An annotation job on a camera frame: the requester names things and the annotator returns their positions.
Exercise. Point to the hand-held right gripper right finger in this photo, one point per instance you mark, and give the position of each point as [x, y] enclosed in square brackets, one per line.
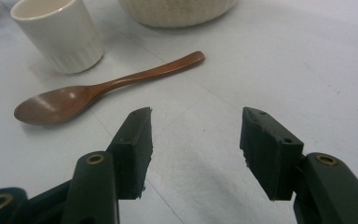
[270, 155]

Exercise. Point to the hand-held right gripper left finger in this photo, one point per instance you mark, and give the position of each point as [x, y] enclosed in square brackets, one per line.
[135, 155]

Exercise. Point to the brown wooden spoon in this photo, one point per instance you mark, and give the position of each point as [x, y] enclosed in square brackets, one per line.
[74, 101]

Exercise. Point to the white ribbed cup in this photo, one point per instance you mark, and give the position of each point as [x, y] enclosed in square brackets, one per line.
[59, 34]

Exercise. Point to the cream speckled bowl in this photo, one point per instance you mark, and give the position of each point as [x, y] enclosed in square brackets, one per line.
[177, 11]

